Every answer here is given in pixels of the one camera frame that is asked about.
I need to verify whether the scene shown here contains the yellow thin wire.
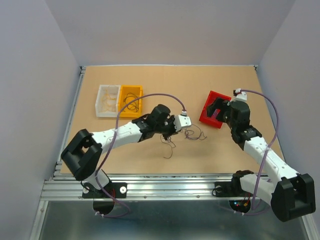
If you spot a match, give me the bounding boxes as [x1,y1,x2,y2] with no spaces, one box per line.
[98,86,118,113]

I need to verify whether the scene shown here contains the thin wire bundle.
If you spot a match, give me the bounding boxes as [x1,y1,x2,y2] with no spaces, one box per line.
[159,123,209,160]

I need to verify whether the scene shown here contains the white plastic bin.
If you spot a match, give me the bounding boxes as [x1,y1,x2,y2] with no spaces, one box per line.
[95,84,121,118]

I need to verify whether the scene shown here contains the yellow plastic bin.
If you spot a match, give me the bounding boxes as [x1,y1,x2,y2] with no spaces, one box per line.
[118,85,143,119]

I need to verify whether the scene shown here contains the aluminium front rail frame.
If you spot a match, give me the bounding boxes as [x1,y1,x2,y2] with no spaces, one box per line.
[40,173,232,202]

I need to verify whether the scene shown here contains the dark purple thin wire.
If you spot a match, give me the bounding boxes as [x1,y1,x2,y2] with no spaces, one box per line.
[122,92,140,113]

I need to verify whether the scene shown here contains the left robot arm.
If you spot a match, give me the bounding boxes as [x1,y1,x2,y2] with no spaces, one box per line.
[60,104,188,197]

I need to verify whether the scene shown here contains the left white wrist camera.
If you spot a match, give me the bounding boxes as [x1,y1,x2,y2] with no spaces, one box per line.
[173,110,192,132]

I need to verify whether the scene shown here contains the red plastic bin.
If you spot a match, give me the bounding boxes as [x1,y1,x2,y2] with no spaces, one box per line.
[199,90,232,129]

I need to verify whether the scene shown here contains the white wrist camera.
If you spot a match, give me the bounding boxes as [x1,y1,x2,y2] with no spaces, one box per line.
[231,88,247,103]
[173,110,192,132]

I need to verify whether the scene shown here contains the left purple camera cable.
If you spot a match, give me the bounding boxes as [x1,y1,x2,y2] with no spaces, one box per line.
[95,93,187,218]

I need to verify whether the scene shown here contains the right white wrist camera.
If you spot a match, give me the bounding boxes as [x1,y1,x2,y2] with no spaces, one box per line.
[231,88,247,103]

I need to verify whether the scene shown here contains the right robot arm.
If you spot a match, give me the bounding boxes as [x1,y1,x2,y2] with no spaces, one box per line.
[205,97,316,222]

